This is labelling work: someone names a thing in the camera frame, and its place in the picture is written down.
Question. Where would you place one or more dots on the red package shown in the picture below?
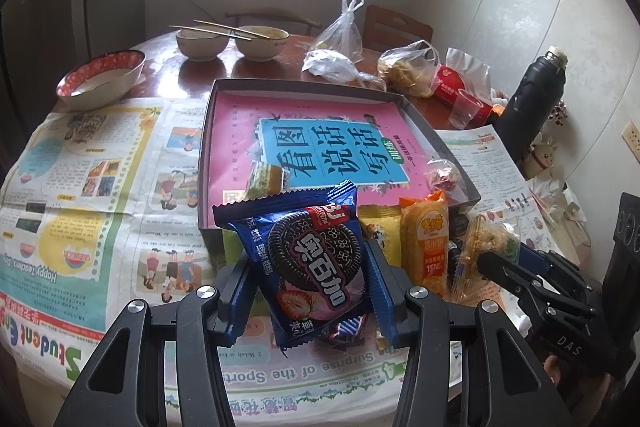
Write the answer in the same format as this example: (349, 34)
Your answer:
(447, 89)

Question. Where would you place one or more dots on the orange bread packet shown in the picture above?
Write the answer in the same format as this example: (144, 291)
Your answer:
(425, 237)

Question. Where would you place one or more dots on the colourful printed newspaper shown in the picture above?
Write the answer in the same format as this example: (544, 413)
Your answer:
(90, 207)

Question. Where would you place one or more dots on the white animal figurine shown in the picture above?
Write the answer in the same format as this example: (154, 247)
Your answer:
(540, 159)

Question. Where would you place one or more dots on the crumpled white tissue paper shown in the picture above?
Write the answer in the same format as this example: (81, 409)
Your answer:
(555, 202)

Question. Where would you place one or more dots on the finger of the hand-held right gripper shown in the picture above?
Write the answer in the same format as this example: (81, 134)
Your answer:
(505, 272)
(535, 256)

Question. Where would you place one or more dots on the clear wrapped red candy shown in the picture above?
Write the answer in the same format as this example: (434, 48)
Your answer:
(442, 177)

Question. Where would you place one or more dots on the dark cardboard box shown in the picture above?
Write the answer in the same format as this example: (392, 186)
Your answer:
(440, 142)

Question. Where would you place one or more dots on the pink and blue book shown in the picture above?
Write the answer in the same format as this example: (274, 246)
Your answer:
(320, 147)

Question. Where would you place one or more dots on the yellow gold snack packet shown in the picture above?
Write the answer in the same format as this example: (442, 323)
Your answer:
(380, 232)

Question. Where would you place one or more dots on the blue cookie packet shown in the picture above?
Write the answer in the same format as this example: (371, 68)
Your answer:
(300, 257)

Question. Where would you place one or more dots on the chocolate bar packet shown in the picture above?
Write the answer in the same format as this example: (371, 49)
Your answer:
(350, 328)

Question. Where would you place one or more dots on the tied clear plastic bag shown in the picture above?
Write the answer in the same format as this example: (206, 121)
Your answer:
(342, 32)

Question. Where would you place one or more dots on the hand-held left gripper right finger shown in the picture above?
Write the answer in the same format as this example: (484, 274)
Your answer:
(380, 299)

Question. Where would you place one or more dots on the clear cracker packet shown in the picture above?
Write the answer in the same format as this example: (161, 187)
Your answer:
(480, 242)

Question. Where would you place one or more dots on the person's right hand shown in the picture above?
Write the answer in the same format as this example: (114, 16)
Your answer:
(552, 369)

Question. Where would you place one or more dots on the crumpled white plastic bag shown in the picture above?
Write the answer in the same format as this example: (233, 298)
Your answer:
(327, 63)

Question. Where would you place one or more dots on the red patterned bowl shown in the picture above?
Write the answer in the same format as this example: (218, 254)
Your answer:
(100, 79)

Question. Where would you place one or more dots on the clear plastic cup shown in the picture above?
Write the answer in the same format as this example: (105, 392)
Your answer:
(462, 109)

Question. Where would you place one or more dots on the wall socket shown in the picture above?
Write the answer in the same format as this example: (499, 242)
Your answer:
(632, 137)

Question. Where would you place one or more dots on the black thermos bottle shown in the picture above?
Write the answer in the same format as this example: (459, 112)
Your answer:
(535, 107)

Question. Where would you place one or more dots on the white printed newspaper sheet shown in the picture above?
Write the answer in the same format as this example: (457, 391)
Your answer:
(490, 167)

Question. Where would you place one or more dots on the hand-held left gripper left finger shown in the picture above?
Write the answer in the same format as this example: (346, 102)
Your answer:
(235, 304)

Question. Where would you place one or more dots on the plastic bag of yellow food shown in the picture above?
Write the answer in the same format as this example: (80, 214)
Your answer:
(405, 72)

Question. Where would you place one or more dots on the wooden chair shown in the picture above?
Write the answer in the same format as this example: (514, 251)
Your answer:
(395, 27)

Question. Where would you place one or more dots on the small green candy pack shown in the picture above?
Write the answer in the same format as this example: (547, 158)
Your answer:
(265, 179)

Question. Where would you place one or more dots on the beige bowl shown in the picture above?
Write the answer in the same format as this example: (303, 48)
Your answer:
(200, 47)
(262, 47)

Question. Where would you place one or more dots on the chopstick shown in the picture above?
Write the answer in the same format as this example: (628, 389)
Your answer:
(210, 32)
(230, 29)

